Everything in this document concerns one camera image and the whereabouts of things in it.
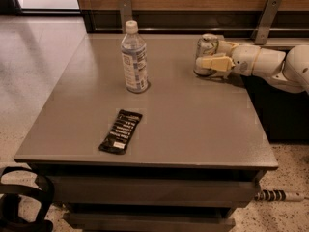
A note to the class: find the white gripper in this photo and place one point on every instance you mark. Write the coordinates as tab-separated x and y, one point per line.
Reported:
245	59

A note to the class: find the green white 7up can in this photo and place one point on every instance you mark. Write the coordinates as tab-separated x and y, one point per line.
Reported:
206	46

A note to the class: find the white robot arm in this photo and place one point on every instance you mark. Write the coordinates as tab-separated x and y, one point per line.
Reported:
284	71

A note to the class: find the clear plastic water bottle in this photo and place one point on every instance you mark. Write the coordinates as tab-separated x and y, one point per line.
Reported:
134	57

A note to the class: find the grey table with drawers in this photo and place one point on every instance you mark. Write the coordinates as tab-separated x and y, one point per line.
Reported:
198	153

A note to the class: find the black snack bar wrapper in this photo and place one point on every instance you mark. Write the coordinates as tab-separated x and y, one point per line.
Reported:
121	132

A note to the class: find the right metal wall bracket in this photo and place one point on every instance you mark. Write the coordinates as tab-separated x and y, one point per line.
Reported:
261	32

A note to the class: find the metal wall bracket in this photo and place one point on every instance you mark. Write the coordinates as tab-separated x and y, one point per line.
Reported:
261	32
125	12

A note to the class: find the left metal wall bracket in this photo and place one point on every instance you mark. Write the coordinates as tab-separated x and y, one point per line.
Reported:
125	12

